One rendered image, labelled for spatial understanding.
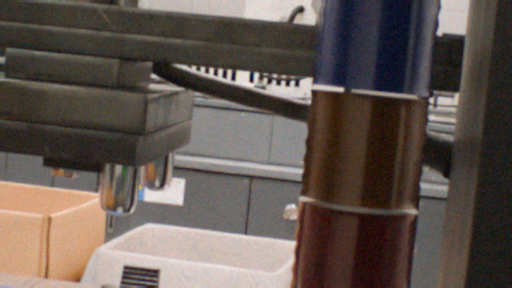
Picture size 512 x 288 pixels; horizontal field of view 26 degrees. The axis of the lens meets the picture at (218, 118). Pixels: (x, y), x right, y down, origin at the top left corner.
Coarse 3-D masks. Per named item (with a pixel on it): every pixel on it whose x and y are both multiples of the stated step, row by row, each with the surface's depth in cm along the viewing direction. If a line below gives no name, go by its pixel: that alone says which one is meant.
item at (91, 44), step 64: (0, 0) 58; (64, 0) 60; (64, 64) 57; (128, 64) 59; (192, 64) 57; (256, 64) 57; (448, 64) 56; (0, 128) 55; (64, 128) 54; (128, 128) 54; (128, 192) 56
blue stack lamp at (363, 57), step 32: (352, 0) 34; (384, 0) 33; (416, 0) 34; (320, 32) 35; (352, 32) 34; (384, 32) 33; (416, 32) 34; (320, 64) 35; (352, 64) 34; (384, 64) 33; (416, 64) 34
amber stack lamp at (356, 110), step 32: (320, 96) 35; (352, 96) 34; (384, 96) 37; (320, 128) 34; (352, 128) 34; (384, 128) 34; (416, 128) 34; (320, 160) 34; (352, 160) 34; (384, 160) 34; (416, 160) 34; (320, 192) 34; (352, 192) 34; (384, 192) 34; (416, 192) 35
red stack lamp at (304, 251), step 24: (312, 216) 34; (336, 216) 34; (360, 216) 34; (384, 216) 34; (408, 216) 34; (312, 240) 34; (336, 240) 34; (360, 240) 34; (384, 240) 34; (408, 240) 35; (312, 264) 34; (336, 264) 34; (360, 264) 34; (384, 264) 34; (408, 264) 35
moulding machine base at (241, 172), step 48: (192, 144) 515; (240, 144) 511; (288, 144) 507; (96, 192) 524; (144, 192) 519; (192, 192) 515; (240, 192) 512; (288, 192) 508; (432, 192) 495; (432, 240) 498
